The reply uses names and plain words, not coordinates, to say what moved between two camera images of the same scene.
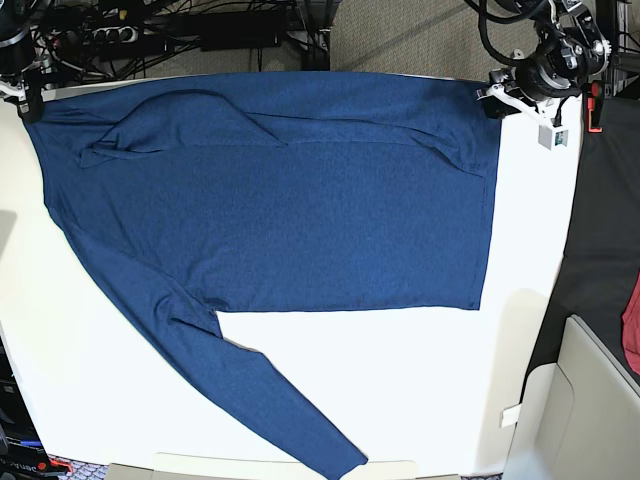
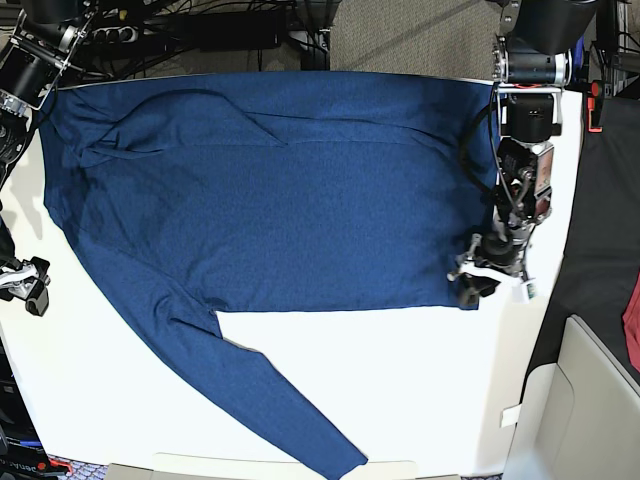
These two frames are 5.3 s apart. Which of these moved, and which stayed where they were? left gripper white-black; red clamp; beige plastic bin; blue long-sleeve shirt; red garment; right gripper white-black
Moved: left gripper white-black; right gripper white-black
Stayed: blue long-sleeve shirt; red garment; beige plastic bin; red clamp
